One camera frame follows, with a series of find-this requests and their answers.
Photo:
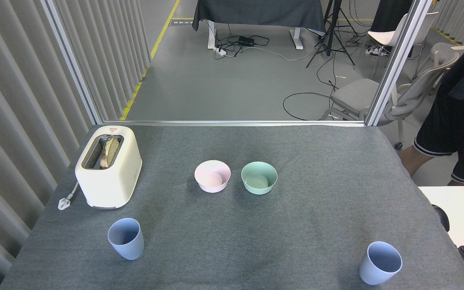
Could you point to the blue cup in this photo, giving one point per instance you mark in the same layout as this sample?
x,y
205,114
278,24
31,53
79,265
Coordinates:
x,y
379,266
127,241

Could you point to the pink bowl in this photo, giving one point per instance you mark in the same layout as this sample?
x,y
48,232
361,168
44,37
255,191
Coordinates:
x,y
212,176

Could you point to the green bowl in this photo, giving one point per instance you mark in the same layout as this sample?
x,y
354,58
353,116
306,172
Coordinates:
x,y
259,177

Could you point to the white power strip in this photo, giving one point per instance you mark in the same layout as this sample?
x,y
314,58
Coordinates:
x,y
220,50

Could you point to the black power adapter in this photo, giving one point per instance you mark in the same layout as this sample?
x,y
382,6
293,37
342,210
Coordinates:
x,y
246,41

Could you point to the toasted bread slice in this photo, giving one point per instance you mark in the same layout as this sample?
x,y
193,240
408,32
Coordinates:
x,y
110,152

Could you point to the cream two-slot toaster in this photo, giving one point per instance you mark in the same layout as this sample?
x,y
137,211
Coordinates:
x,y
109,183

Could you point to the grey office chair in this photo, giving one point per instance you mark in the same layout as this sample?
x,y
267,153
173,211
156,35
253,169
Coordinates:
x,y
443,50
355,94

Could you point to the table with dark cloth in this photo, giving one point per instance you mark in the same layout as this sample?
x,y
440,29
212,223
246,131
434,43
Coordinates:
x,y
258,12

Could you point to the black tripod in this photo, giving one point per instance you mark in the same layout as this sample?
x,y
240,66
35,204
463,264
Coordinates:
x,y
332,32

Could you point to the white plastic chair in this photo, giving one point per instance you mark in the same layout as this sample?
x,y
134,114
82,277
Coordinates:
x,y
385,36

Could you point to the black computer mouse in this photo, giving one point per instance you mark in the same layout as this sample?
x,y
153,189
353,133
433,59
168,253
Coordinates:
x,y
442,217

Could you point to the white desk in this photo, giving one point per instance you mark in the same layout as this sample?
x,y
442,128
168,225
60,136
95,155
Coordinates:
x,y
461,213

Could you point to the silver aluminium rail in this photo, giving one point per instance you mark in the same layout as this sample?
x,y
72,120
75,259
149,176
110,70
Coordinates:
x,y
232,122

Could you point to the silver aluminium post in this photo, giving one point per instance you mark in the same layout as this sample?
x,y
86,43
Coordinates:
x,y
397,60
73,60

